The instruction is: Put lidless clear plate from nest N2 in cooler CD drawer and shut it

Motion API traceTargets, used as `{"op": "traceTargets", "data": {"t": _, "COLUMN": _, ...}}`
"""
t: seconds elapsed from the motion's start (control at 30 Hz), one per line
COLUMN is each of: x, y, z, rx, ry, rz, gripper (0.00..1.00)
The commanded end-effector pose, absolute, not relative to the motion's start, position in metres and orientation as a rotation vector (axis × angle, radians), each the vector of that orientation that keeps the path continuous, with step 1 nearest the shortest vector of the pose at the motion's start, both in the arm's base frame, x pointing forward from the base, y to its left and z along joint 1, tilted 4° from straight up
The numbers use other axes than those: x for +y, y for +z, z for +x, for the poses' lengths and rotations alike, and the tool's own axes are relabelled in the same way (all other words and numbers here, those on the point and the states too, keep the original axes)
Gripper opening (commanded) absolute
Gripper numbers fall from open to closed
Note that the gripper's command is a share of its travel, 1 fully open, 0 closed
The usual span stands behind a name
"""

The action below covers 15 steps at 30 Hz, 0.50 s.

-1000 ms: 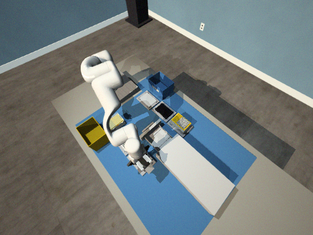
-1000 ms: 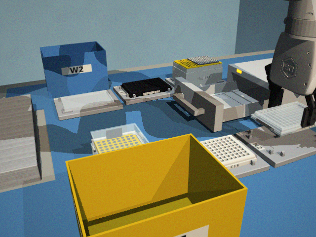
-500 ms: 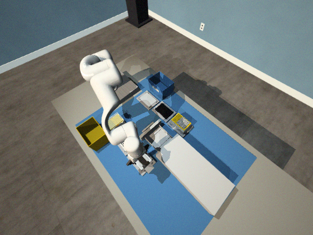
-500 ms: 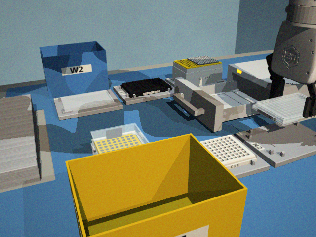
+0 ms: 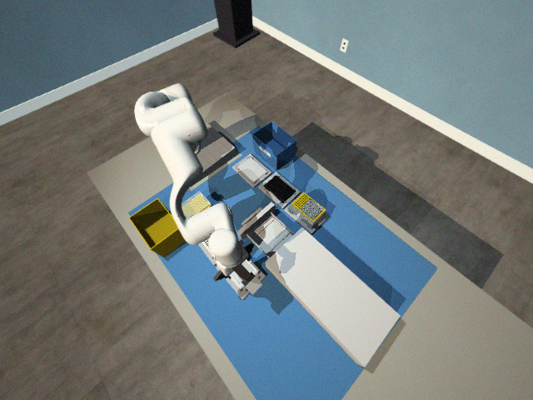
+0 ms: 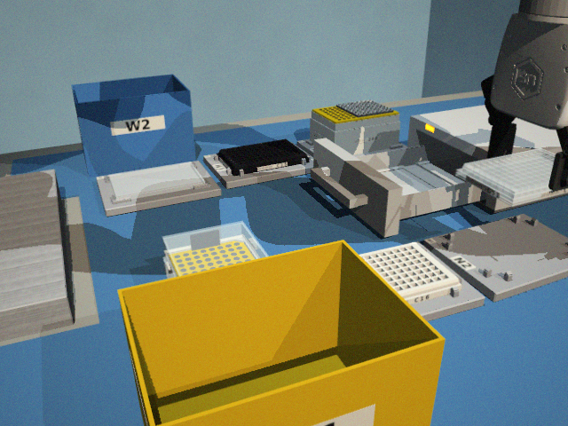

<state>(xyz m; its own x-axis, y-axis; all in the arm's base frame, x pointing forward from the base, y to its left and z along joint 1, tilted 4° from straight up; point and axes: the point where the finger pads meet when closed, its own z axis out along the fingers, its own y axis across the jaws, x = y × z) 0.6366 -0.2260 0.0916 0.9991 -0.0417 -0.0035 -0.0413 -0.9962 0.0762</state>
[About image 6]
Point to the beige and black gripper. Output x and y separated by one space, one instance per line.
530 82

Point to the blue bench mat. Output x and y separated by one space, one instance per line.
504 363

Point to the yellow open-top bin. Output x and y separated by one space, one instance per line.
295 325

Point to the blue open-top bin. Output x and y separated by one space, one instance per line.
153 129

